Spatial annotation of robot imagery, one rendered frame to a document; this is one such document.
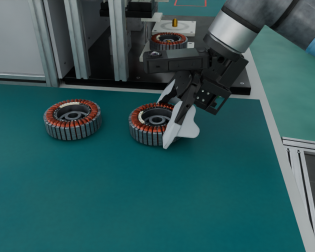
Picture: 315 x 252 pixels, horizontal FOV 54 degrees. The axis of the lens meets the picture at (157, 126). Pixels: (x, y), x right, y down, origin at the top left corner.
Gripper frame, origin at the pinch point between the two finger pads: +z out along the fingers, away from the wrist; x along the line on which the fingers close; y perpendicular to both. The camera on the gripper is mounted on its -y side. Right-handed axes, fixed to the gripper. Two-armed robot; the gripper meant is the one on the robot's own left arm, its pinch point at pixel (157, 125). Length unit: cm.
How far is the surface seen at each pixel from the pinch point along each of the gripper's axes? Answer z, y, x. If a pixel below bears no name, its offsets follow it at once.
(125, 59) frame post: -2.7, -8.1, 19.6
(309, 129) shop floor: 14, 130, 98
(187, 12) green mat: -10, 21, 93
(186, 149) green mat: -1.2, 4.9, -6.5
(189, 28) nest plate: -10, 14, 57
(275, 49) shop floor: -5, 163, 238
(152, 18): -11.2, -3.7, 35.5
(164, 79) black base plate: -2.4, 2.9, 19.5
